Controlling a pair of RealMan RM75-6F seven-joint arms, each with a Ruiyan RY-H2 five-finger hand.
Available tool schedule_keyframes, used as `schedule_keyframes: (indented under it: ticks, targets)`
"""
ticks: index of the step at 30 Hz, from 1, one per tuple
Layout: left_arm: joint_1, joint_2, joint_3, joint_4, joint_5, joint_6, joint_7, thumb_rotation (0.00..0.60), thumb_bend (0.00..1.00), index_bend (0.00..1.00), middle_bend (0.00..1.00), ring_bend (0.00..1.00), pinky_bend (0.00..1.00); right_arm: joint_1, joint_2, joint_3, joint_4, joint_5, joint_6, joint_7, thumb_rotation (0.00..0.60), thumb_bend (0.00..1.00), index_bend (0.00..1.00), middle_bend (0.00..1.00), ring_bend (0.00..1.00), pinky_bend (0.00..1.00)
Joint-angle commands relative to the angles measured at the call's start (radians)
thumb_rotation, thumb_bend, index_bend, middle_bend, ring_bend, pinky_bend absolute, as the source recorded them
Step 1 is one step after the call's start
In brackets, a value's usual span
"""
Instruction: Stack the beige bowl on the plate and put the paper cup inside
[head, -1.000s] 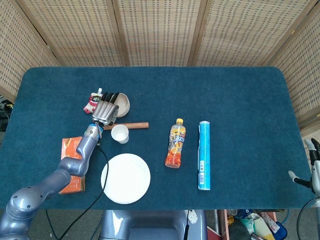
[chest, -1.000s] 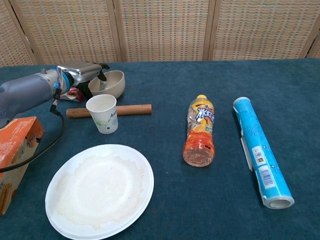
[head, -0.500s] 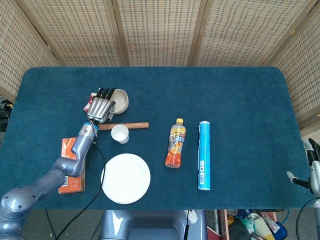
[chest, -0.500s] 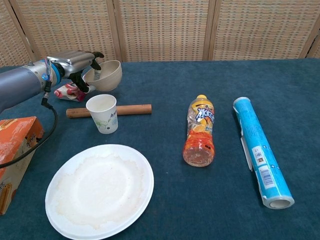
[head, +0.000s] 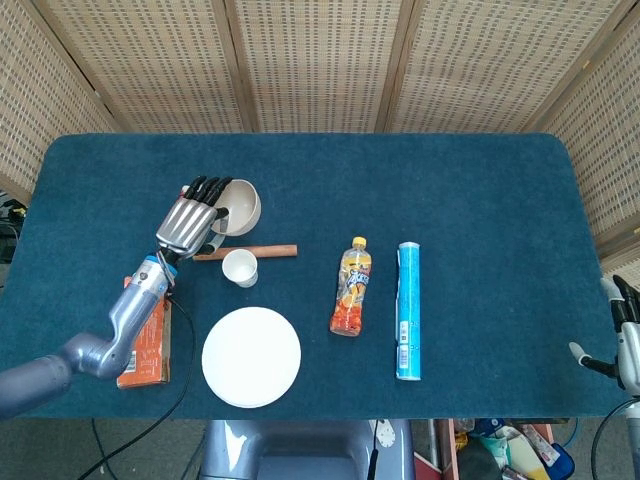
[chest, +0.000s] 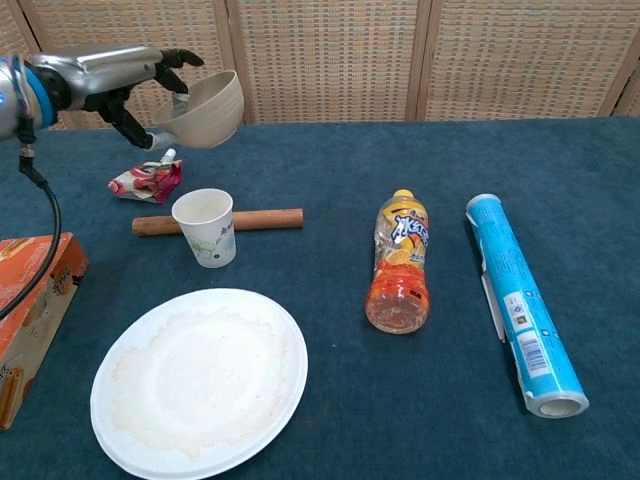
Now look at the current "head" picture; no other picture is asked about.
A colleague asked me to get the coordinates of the woven bamboo folding screen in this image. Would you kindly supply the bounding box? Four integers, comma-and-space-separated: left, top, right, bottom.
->
0, 0, 640, 281

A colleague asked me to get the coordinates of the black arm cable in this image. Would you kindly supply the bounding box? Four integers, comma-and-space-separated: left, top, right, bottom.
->
589, 398, 640, 480
74, 294, 196, 480

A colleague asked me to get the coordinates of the small off-white bowl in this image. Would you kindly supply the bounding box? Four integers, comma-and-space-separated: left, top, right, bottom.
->
209, 178, 263, 238

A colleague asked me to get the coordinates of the black equipment with yellow tag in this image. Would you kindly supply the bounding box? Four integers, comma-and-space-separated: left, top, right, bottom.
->
0, 192, 25, 264

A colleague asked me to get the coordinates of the blue cling film roll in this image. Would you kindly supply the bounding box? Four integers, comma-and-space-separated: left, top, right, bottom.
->
395, 241, 423, 382

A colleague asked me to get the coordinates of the white paper cup green print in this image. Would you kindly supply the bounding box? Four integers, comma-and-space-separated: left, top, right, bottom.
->
221, 248, 260, 289

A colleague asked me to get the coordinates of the brown wooden rolling pin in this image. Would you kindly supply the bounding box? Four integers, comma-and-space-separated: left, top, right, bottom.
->
192, 243, 299, 262

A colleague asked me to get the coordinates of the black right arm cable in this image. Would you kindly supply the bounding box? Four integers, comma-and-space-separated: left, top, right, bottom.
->
589, 398, 640, 480

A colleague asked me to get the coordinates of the large white paper plate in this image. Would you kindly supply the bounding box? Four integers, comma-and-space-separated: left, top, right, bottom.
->
201, 306, 303, 409

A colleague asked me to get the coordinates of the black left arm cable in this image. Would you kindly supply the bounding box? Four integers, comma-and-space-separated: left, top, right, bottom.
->
74, 294, 196, 480

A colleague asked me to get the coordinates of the teal table cloth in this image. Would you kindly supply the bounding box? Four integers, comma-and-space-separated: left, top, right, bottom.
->
0, 132, 635, 421

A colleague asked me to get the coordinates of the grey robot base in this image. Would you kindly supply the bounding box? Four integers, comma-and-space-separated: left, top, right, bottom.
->
198, 419, 417, 480

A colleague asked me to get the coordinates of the orange drink plastic bottle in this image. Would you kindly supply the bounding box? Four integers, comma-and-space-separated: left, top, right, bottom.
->
328, 236, 374, 338

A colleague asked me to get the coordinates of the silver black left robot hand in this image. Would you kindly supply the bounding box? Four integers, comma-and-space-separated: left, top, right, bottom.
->
155, 174, 235, 261

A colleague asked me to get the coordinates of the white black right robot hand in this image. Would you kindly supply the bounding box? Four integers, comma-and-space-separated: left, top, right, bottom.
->
568, 273, 640, 399

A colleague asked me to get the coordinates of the orange cardboard snack box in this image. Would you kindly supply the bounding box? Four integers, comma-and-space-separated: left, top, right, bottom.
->
116, 294, 172, 390

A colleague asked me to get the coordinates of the red storage crate with clutter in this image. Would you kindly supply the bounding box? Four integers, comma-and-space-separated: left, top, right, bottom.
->
413, 418, 576, 480

